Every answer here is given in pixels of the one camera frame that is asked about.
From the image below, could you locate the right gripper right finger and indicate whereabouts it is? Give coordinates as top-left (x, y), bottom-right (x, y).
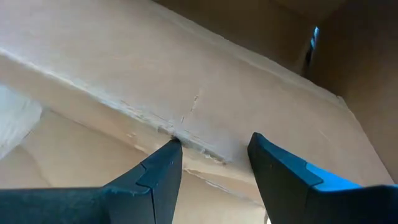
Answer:
top-left (248, 132), bottom-right (398, 224)

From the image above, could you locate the clear pouch with green edge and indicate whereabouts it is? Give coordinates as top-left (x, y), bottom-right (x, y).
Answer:
top-left (0, 83), bottom-right (44, 160)

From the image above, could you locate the brown cardboard box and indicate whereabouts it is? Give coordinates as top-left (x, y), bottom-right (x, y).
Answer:
top-left (0, 0), bottom-right (398, 224)

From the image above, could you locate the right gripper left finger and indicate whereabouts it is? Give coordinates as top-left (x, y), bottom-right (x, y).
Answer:
top-left (0, 138), bottom-right (183, 224)

